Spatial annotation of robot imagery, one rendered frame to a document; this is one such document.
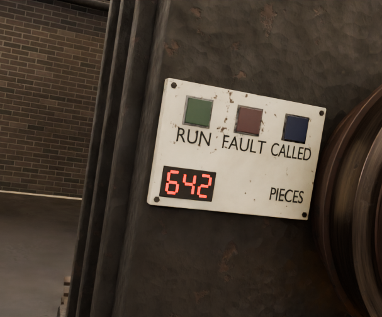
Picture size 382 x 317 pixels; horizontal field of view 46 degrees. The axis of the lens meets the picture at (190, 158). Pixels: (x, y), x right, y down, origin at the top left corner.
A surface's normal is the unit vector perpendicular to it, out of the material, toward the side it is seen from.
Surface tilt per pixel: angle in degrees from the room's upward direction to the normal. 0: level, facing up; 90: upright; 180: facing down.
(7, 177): 90
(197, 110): 90
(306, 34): 90
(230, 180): 90
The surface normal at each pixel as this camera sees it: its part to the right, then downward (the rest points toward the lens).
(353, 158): -0.87, -0.37
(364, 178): 0.30, 0.10
